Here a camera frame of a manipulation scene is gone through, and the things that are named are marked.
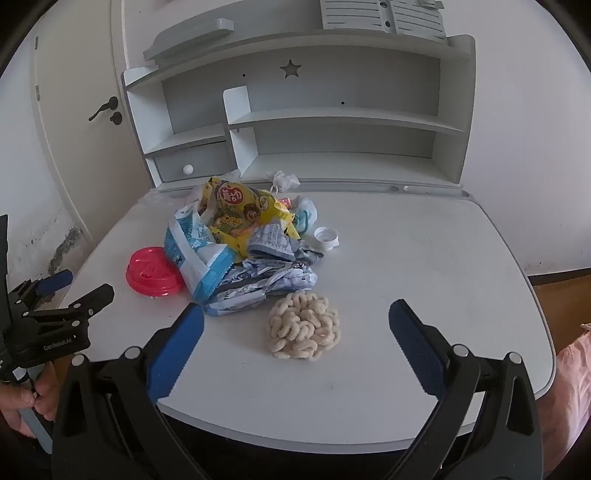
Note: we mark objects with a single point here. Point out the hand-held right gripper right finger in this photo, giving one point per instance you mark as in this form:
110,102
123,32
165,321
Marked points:
415,350

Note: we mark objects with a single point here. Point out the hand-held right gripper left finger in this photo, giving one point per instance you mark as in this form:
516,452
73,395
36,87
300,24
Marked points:
178,353

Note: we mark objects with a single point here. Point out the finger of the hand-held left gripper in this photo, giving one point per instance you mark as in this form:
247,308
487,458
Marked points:
56,279
92,301

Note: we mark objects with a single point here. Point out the blue and white snack bag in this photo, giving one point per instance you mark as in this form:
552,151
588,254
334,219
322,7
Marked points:
196,249

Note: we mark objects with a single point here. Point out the silver wrapper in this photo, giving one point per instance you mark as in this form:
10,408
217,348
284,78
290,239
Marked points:
258,284

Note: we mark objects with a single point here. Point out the grey wrapper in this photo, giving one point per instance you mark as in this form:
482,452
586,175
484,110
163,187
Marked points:
271,241

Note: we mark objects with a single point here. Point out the yellow snack bag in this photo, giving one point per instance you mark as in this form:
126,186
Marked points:
240,214

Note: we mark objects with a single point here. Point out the person's left hand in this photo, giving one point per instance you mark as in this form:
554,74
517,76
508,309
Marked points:
46,394

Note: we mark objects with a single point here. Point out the red plastic lid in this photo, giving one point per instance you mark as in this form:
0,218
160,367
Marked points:
150,272

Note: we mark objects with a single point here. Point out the white desk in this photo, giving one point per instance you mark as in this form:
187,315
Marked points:
415,258

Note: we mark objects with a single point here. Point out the pile of beige snack rings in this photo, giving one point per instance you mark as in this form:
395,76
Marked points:
302,332

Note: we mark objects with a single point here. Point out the white door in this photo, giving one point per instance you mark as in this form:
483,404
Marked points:
74,138

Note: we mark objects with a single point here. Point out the white bottle cap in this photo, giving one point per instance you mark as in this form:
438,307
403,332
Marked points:
327,237

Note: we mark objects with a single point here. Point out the bed with pink cover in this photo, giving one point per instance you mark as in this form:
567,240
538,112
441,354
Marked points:
575,392

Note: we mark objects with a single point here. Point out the black door keyhole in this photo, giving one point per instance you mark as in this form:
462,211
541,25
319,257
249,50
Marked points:
117,118

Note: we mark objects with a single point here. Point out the light blue wrapper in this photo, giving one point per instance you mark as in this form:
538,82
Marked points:
305,213

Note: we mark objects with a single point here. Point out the white drawer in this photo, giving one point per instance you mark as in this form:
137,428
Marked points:
203,161

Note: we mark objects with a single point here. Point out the white crumpled tissue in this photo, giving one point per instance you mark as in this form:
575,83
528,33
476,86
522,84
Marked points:
284,180

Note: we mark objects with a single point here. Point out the white desk shelf unit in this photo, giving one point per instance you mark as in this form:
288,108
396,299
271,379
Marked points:
323,152

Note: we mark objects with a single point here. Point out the grey slanted board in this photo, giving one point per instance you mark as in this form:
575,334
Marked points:
189,39

